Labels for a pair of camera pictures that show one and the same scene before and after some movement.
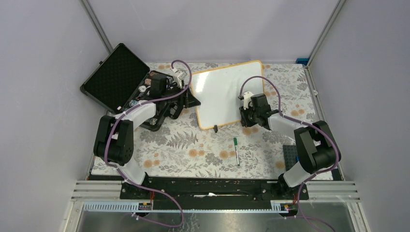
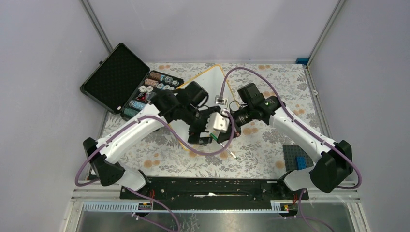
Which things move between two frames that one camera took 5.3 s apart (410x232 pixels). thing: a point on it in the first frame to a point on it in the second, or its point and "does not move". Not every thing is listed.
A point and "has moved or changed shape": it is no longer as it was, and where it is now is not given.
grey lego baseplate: x=289 y=152 does not move
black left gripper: x=186 y=99 to x=195 y=133
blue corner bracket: x=302 y=61 does not move
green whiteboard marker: x=235 y=143 to x=231 y=153
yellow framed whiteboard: x=217 y=90 has moved or changed shape
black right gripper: x=244 y=121 to x=225 y=136
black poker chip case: x=123 y=78 does not move
